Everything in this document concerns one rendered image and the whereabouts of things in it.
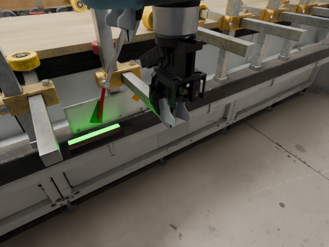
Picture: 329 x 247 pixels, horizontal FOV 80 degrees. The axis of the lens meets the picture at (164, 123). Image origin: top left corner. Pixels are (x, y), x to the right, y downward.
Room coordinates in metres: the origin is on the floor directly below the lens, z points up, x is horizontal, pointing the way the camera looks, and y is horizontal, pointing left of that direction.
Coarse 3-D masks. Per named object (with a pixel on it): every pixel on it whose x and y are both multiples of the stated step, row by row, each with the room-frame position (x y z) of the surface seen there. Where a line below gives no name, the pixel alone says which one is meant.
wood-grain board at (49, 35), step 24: (216, 0) 1.86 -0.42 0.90; (264, 0) 1.86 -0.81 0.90; (0, 24) 1.02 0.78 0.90; (24, 24) 1.02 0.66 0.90; (48, 24) 1.02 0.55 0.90; (72, 24) 1.02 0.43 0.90; (216, 24) 1.08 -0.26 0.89; (24, 48) 0.67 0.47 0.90; (48, 48) 0.67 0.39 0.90; (72, 48) 0.70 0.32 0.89
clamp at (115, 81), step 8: (120, 64) 0.61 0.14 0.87; (128, 64) 0.61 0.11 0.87; (136, 64) 0.61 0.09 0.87; (96, 72) 0.55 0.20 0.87; (104, 72) 0.55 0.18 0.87; (120, 72) 0.56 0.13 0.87; (136, 72) 0.59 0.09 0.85; (96, 80) 0.55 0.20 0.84; (112, 80) 0.54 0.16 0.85; (120, 80) 0.56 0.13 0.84
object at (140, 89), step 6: (126, 72) 0.57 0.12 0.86; (126, 78) 0.53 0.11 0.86; (132, 78) 0.53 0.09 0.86; (138, 78) 0.53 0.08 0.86; (126, 84) 0.54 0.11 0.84; (132, 84) 0.50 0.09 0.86; (138, 84) 0.49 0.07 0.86; (144, 84) 0.49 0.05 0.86; (132, 90) 0.50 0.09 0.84; (138, 90) 0.47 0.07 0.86; (144, 90) 0.46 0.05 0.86; (138, 96) 0.47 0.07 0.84; (144, 96) 0.44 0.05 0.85; (144, 102) 0.44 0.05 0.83; (150, 108) 0.41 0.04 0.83; (156, 114) 0.39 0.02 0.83
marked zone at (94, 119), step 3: (99, 102) 0.52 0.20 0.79; (96, 105) 0.51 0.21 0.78; (96, 108) 0.51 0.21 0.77; (102, 108) 0.52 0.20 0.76; (96, 111) 0.51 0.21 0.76; (102, 111) 0.52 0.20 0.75; (93, 114) 0.50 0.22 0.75; (96, 114) 0.51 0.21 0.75; (102, 114) 0.52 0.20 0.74; (93, 117) 0.50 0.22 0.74; (96, 117) 0.51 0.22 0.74; (102, 117) 0.52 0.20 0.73; (90, 120) 0.49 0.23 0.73; (93, 120) 0.50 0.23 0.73; (96, 120) 0.50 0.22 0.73; (99, 120) 0.51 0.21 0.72
